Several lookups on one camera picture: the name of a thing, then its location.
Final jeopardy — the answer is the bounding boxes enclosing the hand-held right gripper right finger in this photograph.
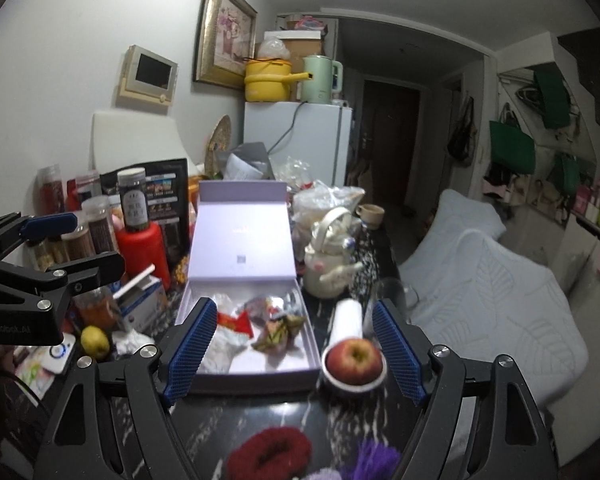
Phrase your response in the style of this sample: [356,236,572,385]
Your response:
[371,298,554,480]

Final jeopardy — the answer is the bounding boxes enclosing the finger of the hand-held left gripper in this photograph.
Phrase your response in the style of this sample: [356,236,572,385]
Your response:
[0,211,80,264]
[0,251,127,314]

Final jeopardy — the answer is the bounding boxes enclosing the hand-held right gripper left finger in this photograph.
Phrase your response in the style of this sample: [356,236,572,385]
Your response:
[32,296,218,480]

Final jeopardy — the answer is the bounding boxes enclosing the red snack packet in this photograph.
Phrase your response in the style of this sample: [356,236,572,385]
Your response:
[217,310,255,337]

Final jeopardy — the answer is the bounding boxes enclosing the silver foil snack packet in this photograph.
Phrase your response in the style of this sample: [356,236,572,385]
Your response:
[235,292,303,321]

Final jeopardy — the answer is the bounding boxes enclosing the triangular green pink snack packet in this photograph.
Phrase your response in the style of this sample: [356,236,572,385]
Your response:
[251,316,306,352]

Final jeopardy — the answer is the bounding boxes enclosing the purple fluffy scrunchie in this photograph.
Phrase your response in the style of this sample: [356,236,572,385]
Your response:
[340,439,403,480]

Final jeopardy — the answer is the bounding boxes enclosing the lavender gift box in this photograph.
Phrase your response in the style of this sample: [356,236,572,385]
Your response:
[174,180,321,393]

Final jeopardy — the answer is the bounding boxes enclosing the red fluffy scrunchie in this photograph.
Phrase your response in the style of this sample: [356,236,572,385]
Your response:
[227,426,313,480]

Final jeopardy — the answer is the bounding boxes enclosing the clear jar beige contents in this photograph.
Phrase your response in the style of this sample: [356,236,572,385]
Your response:
[30,240,68,272]

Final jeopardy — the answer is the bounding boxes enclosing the clear jar red contents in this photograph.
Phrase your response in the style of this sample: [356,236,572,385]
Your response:
[35,164,66,216]

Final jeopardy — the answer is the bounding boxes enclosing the clear jar light brown contents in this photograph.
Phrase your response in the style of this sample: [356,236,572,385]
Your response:
[60,225,97,262]

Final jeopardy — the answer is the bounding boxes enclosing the clear jar dark brown contents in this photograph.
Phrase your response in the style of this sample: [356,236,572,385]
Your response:
[80,196,118,256]

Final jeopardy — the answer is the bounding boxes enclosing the red apple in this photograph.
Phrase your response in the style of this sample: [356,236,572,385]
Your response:
[326,338,383,386]

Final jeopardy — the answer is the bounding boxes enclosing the red bottle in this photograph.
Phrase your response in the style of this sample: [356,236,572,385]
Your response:
[116,222,173,291]

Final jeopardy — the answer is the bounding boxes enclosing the orange sauce jar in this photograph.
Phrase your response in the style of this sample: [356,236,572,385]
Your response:
[74,287,122,331]

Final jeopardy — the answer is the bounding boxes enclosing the blue white carton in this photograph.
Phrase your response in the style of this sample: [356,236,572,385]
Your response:
[112,264,168,333]

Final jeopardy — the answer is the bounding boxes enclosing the white roll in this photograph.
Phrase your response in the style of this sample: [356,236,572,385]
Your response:
[330,298,365,346]

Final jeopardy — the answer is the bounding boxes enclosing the clear glass cup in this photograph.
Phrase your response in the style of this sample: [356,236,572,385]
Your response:
[367,278,421,333]

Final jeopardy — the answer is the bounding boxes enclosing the crumpled white tissue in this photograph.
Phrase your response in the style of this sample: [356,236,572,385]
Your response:
[114,331,153,358]

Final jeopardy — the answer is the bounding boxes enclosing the small white bowl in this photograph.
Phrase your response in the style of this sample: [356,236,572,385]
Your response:
[321,340,387,395]

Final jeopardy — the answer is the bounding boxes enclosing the yellow lemon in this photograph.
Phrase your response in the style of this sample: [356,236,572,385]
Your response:
[81,326,112,360]

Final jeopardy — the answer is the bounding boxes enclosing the black snack package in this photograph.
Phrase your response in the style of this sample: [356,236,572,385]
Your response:
[100,158,191,271]

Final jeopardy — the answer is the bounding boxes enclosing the white-covered sofa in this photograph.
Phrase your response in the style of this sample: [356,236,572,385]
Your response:
[397,189,588,411]

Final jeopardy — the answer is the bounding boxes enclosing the white ceramic teapot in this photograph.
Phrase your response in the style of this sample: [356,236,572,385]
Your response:
[303,206,366,301]

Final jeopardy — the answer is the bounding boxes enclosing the white cutting board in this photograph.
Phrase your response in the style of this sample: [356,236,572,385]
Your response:
[91,111,201,181]

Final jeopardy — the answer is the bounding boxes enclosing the beige mug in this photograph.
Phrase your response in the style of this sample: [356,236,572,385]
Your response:
[355,204,386,231]

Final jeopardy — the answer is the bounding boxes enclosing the clear plastic bag white contents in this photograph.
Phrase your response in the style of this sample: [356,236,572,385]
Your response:
[292,185,367,241]

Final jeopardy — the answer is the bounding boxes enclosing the gold decorative plate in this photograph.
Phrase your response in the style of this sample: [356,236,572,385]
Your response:
[205,114,232,176]

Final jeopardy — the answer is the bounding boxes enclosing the grey paper bag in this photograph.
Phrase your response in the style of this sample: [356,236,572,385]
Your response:
[222,142,276,182]

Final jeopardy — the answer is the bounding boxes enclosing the crinkled clear plastic bag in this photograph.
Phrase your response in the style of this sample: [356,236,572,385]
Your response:
[280,156,313,191]

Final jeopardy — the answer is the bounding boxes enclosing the brown door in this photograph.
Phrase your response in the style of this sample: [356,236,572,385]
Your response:
[362,85,421,206]

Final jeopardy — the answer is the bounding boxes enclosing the white fridge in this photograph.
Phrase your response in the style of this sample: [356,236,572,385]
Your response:
[243,101,353,191]

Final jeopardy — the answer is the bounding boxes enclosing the dark hanging bag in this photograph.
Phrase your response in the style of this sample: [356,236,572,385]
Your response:
[447,95,476,166]

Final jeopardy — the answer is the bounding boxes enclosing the green tote bag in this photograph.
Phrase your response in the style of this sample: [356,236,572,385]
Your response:
[552,152,581,196]
[489,120,537,175]
[532,65,572,128]

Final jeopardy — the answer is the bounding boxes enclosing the yellow pot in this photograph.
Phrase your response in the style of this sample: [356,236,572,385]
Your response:
[243,58,313,103]

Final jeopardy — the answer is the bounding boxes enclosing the row of colourful bottles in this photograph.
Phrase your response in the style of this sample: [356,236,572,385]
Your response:
[572,175,600,241]

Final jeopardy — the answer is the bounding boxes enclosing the gold framed picture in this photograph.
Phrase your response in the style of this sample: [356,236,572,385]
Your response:
[193,0,258,91]

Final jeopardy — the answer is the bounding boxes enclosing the clear plastic bag on pot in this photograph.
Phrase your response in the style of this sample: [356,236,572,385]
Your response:
[256,37,291,61]

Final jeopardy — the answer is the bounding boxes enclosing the pale green electric kettle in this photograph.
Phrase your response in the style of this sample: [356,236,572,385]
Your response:
[300,55,343,106]

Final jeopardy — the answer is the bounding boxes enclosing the cardboard box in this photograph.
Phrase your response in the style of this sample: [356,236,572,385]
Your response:
[275,35,326,61]

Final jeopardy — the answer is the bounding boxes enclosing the white device blue ring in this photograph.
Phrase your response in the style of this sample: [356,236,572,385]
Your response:
[27,334,77,377]

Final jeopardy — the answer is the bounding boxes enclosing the beige wall intercom panel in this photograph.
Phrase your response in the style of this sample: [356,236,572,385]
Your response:
[116,45,178,107]

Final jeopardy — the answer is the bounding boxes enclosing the black power cable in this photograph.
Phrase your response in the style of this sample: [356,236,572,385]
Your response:
[267,101,308,153]

